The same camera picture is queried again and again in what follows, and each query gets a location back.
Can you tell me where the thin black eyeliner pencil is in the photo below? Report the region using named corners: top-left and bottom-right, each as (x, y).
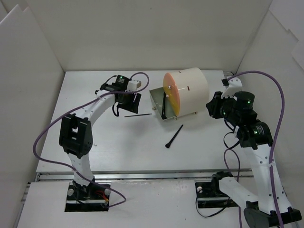
top-left (124, 113), bottom-right (152, 118)

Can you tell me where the cream round drawer organizer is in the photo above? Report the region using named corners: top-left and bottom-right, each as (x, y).
top-left (170, 67), bottom-right (209, 117)

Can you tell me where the black brush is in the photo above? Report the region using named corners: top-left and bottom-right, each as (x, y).
top-left (165, 124), bottom-right (184, 149)
top-left (161, 92), bottom-right (167, 119)

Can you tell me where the yellow drawer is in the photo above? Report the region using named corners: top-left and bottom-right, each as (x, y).
top-left (166, 90), bottom-right (180, 116)

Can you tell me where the orange drawer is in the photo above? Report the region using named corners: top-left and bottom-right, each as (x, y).
top-left (163, 73), bottom-right (177, 95)

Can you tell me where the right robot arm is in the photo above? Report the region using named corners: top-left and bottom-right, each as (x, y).
top-left (206, 91), bottom-right (302, 228)

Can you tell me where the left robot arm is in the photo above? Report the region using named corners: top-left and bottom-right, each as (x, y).
top-left (59, 75), bottom-right (141, 199)

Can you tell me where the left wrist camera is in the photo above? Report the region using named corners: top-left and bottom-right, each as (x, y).
top-left (127, 80), bottom-right (142, 92)

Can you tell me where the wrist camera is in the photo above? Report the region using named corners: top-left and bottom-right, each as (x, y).
top-left (127, 80), bottom-right (142, 92)
top-left (221, 77), bottom-right (243, 99)

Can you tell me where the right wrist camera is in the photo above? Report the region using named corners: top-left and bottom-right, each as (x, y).
top-left (221, 77), bottom-right (243, 99)

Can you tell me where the aluminium rail frame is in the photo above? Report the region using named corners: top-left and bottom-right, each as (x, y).
top-left (20, 71), bottom-right (295, 205)

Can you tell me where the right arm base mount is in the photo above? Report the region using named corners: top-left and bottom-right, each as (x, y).
top-left (195, 171), bottom-right (238, 209)

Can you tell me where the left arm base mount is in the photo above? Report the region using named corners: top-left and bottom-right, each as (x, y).
top-left (65, 183), bottom-right (111, 212)

